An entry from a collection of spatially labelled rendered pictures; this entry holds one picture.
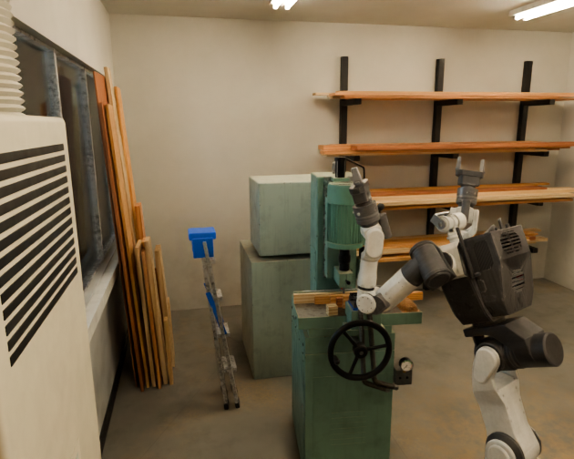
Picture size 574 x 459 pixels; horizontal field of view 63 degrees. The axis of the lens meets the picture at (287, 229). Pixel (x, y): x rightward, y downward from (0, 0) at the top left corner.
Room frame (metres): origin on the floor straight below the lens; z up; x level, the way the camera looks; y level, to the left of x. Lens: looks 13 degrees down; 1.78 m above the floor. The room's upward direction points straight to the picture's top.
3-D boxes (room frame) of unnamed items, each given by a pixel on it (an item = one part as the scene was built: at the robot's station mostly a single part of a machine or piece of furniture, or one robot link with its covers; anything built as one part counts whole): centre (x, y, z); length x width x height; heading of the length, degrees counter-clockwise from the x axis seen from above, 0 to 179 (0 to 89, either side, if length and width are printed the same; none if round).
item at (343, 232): (2.22, -0.28, 1.35); 0.18 x 0.18 x 0.31
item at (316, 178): (2.51, -0.25, 1.16); 0.22 x 0.22 x 0.72; 6
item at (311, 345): (2.35, -0.27, 0.76); 0.57 x 0.45 x 0.09; 6
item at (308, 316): (2.12, -0.34, 0.87); 0.61 x 0.30 x 0.06; 96
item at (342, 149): (4.63, -1.61, 1.20); 2.71 x 0.56 x 2.40; 102
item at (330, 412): (2.34, -0.27, 0.35); 0.58 x 0.45 x 0.71; 6
